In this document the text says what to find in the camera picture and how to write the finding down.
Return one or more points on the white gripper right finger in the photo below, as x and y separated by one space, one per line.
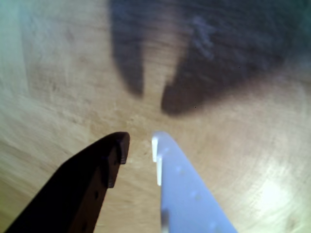
184 199

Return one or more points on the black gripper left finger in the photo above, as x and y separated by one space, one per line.
73 189

